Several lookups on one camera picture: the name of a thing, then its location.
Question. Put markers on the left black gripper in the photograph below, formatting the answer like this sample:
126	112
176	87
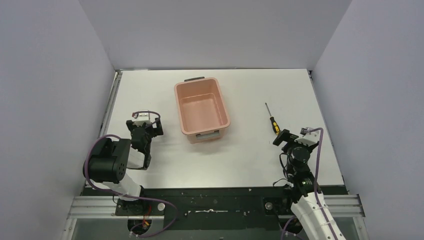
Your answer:
145	125

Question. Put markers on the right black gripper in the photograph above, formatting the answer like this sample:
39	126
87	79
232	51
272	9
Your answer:
284	135

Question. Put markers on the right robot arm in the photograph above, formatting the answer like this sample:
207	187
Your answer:
306	198

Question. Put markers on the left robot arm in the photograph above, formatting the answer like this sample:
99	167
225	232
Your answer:
109	160

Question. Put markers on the yellow black screwdriver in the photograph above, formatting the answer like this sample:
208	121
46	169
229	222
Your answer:
275	126

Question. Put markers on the pink plastic bin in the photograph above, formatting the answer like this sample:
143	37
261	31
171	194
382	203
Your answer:
202	111

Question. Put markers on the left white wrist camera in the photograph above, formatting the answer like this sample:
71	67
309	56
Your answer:
141	117

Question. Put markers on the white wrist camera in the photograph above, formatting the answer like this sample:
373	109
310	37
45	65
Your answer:
141	117
308	137

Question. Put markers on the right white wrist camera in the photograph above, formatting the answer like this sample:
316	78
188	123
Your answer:
308	137

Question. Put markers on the left side aluminium rail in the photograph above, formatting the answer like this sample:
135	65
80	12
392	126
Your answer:
110	104

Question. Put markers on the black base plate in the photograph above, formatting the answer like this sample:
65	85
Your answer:
265	208

